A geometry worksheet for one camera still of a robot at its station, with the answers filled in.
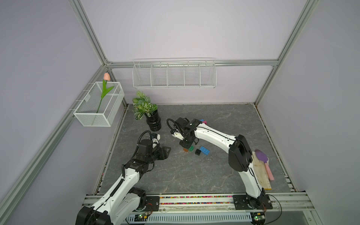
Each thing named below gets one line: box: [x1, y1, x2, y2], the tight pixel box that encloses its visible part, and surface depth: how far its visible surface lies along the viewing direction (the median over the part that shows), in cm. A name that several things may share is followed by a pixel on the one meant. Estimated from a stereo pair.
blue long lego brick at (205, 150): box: [199, 145, 211, 156], surface depth 93 cm
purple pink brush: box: [254, 149, 275, 181], surface depth 90 cm
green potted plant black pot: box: [132, 90, 162, 132], surface depth 88 cm
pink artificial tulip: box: [96, 72, 114, 114], surface depth 82 cm
